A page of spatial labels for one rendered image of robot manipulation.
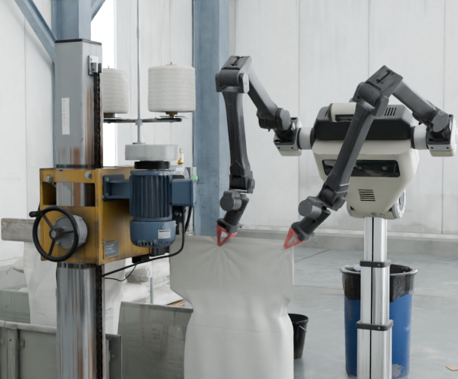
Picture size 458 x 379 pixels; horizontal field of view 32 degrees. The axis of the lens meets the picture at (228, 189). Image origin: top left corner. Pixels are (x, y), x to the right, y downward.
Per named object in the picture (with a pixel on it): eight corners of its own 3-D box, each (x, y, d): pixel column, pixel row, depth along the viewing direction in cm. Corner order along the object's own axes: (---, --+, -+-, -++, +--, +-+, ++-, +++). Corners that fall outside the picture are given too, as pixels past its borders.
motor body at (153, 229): (183, 244, 268) (183, 170, 267) (161, 249, 255) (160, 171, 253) (145, 241, 275) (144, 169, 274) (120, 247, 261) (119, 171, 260)
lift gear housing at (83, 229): (88, 247, 260) (87, 213, 260) (77, 250, 255) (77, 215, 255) (62, 246, 265) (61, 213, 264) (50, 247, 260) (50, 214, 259)
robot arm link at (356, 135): (392, 97, 249) (368, 80, 255) (380, 98, 245) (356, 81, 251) (346, 209, 270) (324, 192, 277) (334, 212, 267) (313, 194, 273)
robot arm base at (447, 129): (430, 116, 295) (426, 144, 290) (426, 104, 288) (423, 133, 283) (454, 116, 291) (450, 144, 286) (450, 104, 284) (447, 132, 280)
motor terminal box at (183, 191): (196, 212, 269) (196, 177, 269) (195, 214, 259) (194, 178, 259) (172, 211, 269) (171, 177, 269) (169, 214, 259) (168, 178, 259)
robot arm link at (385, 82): (401, 71, 244) (378, 56, 250) (374, 107, 246) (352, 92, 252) (452, 116, 279) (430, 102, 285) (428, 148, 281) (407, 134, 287)
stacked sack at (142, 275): (189, 273, 663) (189, 256, 662) (146, 286, 602) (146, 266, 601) (144, 269, 682) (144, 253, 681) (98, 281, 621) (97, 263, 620)
